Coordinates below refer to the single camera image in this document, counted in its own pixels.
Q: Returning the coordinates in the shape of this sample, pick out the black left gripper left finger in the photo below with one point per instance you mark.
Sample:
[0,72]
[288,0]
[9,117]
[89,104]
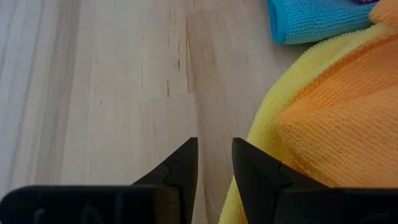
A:
[185,171]

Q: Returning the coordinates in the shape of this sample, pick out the blue microfiber towel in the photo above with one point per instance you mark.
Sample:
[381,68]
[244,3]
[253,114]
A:
[311,21]

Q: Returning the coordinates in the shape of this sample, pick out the yellow microfiber towel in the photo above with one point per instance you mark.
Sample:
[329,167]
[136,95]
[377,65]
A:
[273,102]

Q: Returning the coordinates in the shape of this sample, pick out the orange microfiber towel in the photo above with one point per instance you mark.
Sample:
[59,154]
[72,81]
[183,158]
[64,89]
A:
[342,124]

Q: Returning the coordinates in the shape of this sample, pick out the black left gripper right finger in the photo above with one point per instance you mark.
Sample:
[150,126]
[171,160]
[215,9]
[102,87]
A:
[261,180]

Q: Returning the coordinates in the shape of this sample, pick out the pink microfiber towel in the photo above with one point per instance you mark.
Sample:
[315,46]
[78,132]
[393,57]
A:
[367,1]

